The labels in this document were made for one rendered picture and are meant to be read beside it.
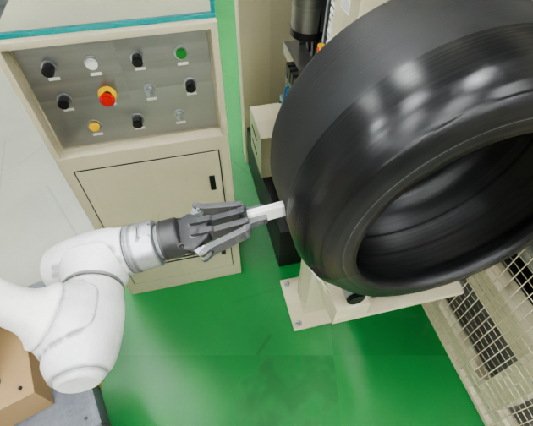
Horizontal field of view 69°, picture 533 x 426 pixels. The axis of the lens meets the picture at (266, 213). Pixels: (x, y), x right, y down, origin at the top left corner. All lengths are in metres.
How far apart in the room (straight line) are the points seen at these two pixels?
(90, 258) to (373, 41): 0.56
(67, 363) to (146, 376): 1.27
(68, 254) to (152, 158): 0.68
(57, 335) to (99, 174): 0.85
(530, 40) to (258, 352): 1.54
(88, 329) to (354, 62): 0.55
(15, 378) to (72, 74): 0.79
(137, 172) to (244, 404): 1.03
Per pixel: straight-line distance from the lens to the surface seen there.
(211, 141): 1.32
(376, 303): 1.06
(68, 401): 1.22
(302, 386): 1.79
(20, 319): 0.64
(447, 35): 0.61
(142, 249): 0.71
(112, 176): 1.40
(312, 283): 1.64
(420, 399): 1.89
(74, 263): 0.72
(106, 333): 0.63
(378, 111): 0.55
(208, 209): 0.74
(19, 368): 1.18
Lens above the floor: 1.73
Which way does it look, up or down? 51 degrees down
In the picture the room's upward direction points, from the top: straight up
